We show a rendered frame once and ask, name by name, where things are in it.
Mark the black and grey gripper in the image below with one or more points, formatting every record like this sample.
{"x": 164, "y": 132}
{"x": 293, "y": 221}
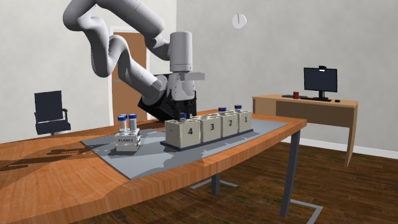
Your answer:
{"x": 180, "y": 91}

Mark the white tube rack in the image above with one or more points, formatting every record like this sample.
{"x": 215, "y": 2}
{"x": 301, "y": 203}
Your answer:
{"x": 128, "y": 142}

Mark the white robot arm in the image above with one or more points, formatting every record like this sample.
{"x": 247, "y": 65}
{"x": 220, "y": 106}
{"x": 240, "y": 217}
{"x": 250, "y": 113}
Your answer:
{"x": 76, "y": 17}

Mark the water blank tube with white cap dot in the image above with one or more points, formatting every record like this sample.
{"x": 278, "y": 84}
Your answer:
{"x": 132, "y": 122}

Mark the cream bucket adapter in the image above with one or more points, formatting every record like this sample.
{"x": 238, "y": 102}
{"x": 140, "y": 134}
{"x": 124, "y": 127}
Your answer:
{"x": 244, "y": 120}
{"x": 229, "y": 123}
{"x": 182, "y": 134}
{"x": 210, "y": 127}

